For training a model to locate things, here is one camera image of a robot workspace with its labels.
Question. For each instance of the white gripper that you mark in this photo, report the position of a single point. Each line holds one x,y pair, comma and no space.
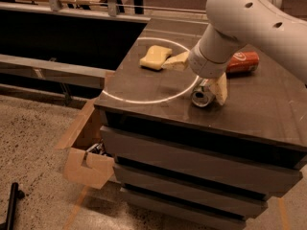
201,64

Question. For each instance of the green white 7up can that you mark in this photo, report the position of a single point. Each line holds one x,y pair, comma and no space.
201,95

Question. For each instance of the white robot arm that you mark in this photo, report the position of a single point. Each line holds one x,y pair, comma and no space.
233,24

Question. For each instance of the orange soda can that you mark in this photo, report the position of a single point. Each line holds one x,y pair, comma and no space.
243,62

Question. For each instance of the yellow sponge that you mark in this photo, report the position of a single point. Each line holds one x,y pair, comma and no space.
155,57

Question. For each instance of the grey drawer cabinet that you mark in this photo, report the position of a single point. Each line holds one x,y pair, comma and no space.
217,165

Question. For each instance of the brown cardboard box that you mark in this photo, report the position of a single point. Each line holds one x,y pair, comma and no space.
85,162

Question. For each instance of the black pole on floor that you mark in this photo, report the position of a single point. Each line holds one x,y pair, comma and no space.
15,194

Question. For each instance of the metal railing frame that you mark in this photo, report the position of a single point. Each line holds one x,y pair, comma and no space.
76,42

